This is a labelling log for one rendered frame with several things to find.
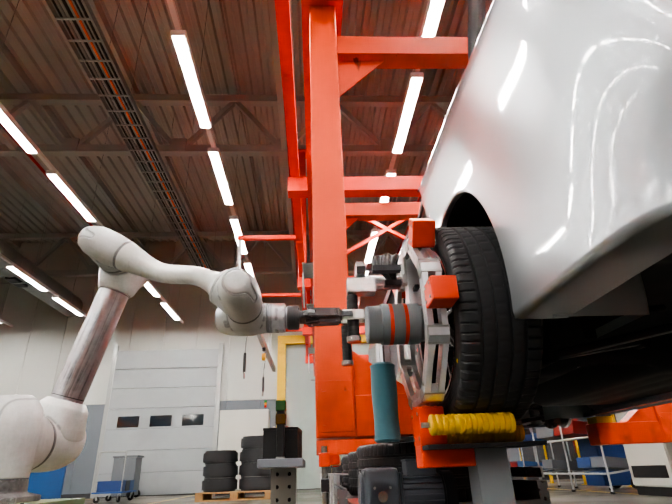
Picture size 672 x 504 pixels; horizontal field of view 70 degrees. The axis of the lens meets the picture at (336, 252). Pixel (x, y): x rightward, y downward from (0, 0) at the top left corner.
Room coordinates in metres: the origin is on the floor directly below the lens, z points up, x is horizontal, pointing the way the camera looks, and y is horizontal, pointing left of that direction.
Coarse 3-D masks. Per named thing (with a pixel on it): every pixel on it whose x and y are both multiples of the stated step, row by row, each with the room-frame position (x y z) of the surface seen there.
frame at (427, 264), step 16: (400, 256) 1.62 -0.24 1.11; (416, 256) 1.37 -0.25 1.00; (432, 256) 1.37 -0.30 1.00; (432, 272) 1.33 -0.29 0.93; (432, 320) 1.33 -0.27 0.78; (432, 336) 1.33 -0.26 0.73; (448, 336) 1.34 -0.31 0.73; (400, 352) 1.83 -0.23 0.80; (432, 352) 1.37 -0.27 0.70; (400, 368) 1.82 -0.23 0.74; (416, 368) 1.81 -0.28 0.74; (432, 368) 1.41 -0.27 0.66; (416, 384) 1.78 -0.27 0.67; (432, 384) 1.48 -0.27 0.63; (416, 400) 1.60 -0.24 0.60; (432, 400) 1.49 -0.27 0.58
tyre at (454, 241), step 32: (448, 256) 1.32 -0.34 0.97; (480, 256) 1.30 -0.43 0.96; (480, 288) 1.28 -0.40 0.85; (480, 320) 1.29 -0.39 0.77; (512, 320) 1.30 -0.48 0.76; (416, 352) 1.91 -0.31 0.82; (480, 352) 1.33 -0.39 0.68; (512, 352) 1.33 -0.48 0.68; (480, 384) 1.39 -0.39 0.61; (512, 384) 1.39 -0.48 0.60
